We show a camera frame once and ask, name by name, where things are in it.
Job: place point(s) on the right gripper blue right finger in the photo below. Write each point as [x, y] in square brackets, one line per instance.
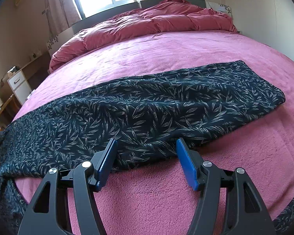
[245, 211]

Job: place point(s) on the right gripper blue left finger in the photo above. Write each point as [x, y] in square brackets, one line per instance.
[48, 213]

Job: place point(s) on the dark leaf-print pants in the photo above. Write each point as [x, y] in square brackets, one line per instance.
[246, 116]

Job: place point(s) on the pink fleece bed blanket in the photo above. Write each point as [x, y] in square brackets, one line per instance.
[151, 195]

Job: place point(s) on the wooden desk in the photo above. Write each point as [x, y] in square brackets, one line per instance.
[8, 111]

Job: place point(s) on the white drawer cabinet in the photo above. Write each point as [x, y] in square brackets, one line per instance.
[20, 87]

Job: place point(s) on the white floral side panel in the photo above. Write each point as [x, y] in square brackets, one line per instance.
[56, 42]

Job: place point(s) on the grey bed headboard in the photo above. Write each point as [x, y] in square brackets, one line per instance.
[109, 13]

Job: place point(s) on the pink window curtain left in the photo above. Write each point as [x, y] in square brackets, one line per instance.
[61, 15]

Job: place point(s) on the red rumpled duvet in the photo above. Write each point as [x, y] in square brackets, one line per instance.
[167, 16]

